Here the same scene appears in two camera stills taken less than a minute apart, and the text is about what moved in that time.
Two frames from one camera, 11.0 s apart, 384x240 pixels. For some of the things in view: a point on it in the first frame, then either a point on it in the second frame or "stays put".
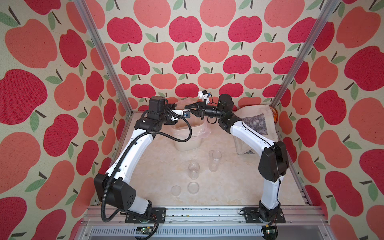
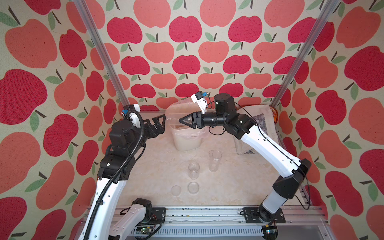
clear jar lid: (193, 188) stays put
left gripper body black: (168, 113) to (149, 132)
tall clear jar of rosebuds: (214, 157) stays put
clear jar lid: (176, 191) stays put
